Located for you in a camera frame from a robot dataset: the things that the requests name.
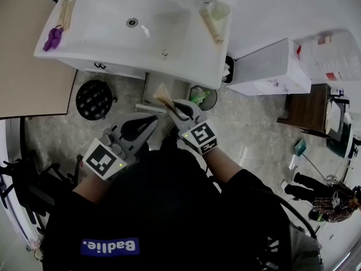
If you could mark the brown wooden cabinet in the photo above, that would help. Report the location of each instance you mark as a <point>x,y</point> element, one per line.
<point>307,109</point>

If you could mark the person's black shirt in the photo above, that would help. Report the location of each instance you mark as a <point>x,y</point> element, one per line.
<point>163,207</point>

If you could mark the dark green round basin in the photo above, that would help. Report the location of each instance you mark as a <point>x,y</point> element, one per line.
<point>339,140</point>

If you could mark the person's left forearm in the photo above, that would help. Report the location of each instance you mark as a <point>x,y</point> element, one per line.
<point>90,189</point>

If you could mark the black bin with white waste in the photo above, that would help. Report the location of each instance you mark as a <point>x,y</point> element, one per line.
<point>228,69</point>

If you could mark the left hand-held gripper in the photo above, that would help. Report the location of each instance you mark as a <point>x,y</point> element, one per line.
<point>101,159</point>

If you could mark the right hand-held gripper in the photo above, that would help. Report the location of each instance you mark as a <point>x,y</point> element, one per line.
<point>201,137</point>

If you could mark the purple hair clip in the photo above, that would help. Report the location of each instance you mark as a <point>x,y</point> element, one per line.
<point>53,38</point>

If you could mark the black metal rack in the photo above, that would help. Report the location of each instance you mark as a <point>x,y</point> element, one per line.
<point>34,185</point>

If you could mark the translucent plastic bag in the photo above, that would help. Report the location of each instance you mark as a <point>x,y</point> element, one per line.
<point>330,58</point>

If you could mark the black round stool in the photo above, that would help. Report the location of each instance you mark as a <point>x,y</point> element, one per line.
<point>94,99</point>

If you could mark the white box cabinet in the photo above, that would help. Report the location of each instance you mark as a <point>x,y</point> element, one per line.
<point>265,66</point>

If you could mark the beige wooden comb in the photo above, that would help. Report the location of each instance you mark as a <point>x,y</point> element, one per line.
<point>67,13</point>

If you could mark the white ceramic sink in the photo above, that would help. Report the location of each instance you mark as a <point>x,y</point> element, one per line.
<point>112,30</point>

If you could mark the tan paper packet item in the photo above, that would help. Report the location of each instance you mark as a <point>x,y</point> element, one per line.
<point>163,95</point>

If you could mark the beige tube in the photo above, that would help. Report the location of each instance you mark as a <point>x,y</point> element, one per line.
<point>211,25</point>

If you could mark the white vanity cabinet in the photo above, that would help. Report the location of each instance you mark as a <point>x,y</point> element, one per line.
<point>112,68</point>

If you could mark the metal sink drain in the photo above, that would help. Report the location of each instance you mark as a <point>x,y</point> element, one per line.
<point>132,22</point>

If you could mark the person's right forearm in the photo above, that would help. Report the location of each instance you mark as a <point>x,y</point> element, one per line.
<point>221,165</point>

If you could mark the black mesh bin green bag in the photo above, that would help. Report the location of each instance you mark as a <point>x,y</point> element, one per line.
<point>201,96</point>

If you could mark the white drawer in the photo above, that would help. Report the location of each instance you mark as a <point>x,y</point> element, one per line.
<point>180,87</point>

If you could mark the beige board panel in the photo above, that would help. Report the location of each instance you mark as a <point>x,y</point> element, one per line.
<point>31,61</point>

